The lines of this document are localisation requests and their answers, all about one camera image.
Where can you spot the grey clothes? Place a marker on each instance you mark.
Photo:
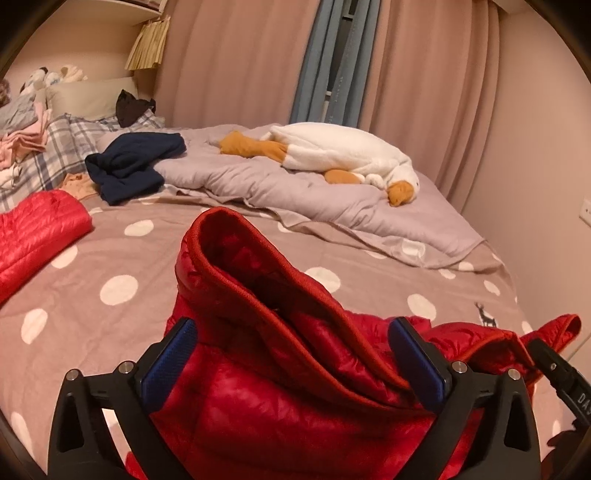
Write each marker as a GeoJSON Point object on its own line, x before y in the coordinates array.
{"type": "Point", "coordinates": [18, 113]}

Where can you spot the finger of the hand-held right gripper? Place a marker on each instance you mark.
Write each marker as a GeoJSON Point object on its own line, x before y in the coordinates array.
{"type": "Point", "coordinates": [547, 362]}

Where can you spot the beige pillow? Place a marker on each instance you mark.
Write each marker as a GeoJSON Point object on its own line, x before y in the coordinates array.
{"type": "Point", "coordinates": [87, 99]}

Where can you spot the navy garment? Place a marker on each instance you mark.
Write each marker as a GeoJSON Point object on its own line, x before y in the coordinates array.
{"type": "Point", "coordinates": [134, 161]}

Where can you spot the white wall shelf unit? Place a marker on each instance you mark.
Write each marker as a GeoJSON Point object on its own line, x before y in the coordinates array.
{"type": "Point", "coordinates": [134, 11]}

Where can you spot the yellow pleated cloth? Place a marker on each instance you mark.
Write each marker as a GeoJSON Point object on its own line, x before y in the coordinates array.
{"type": "Point", "coordinates": [147, 46]}

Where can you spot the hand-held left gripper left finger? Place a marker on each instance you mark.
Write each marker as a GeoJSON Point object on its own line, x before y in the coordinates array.
{"type": "Point", "coordinates": [168, 364]}

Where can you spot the polka dot bed sheet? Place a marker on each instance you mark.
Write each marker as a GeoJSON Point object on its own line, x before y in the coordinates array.
{"type": "Point", "coordinates": [106, 258]}

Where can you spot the white folded clothes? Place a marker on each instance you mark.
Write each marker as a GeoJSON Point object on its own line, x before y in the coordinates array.
{"type": "Point", "coordinates": [9, 175]}

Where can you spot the window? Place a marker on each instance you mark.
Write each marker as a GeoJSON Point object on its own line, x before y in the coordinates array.
{"type": "Point", "coordinates": [339, 50]}

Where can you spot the white wall power strip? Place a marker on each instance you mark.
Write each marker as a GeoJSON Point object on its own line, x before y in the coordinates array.
{"type": "Point", "coordinates": [586, 212]}

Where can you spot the red puffer jacket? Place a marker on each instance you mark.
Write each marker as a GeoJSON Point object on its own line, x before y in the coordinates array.
{"type": "Point", "coordinates": [277, 392]}

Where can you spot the lilac duvet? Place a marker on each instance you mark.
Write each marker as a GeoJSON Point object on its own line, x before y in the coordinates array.
{"type": "Point", "coordinates": [277, 194]}

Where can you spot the peach garment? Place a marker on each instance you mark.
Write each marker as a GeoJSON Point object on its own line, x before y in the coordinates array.
{"type": "Point", "coordinates": [78, 184]}

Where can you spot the pink curtain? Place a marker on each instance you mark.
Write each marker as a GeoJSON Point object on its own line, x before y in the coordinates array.
{"type": "Point", "coordinates": [231, 60]}
{"type": "Point", "coordinates": [429, 83]}

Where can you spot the plaid blanket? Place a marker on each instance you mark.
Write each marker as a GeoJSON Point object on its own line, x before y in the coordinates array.
{"type": "Point", "coordinates": [60, 147]}

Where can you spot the dark brown garment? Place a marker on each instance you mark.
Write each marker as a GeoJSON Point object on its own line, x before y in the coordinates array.
{"type": "Point", "coordinates": [131, 108]}

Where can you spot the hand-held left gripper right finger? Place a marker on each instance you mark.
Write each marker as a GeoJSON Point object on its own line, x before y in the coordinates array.
{"type": "Point", "coordinates": [418, 364]}

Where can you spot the blue curtain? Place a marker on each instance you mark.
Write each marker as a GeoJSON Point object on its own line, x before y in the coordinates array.
{"type": "Point", "coordinates": [314, 69]}
{"type": "Point", "coordinates": [362, 69]}

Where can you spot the pile of pink clothes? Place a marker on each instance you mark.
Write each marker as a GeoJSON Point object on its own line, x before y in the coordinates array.
{"type": "Point", "coordinates": [23, 138]}

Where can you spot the black and white plush dog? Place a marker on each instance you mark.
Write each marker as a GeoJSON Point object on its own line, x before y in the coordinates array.
{"type": "Point", "coordinates": [34, 78]}

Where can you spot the white goose plush toy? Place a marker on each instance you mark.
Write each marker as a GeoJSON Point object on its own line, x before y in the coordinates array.
{"type": "Point", "coordinates": [337, 147]}

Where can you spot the folded coral puffer jacket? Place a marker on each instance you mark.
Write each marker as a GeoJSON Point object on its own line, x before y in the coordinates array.
{"type": "Point", "coordinates": [37, 235]}

